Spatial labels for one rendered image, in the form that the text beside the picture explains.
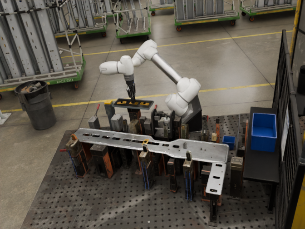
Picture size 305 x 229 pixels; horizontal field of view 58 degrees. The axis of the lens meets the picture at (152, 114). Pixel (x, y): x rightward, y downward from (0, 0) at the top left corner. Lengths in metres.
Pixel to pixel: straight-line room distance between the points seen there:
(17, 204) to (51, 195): 1.21
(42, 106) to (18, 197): 1.52
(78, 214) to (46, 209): 0.29
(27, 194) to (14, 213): 0.27
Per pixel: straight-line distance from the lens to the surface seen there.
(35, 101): 4.56
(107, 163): 2.37
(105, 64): 2.38
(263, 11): 9.28
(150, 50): 2.83
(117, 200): 2.30
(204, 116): 2.13
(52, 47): 6.09
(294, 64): 4.91
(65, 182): 2.60
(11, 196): 3.86
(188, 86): 2.69
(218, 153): 2.13
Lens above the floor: 2.39
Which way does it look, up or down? 32 degrees down
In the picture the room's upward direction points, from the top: 8 degrees counter-clockwise
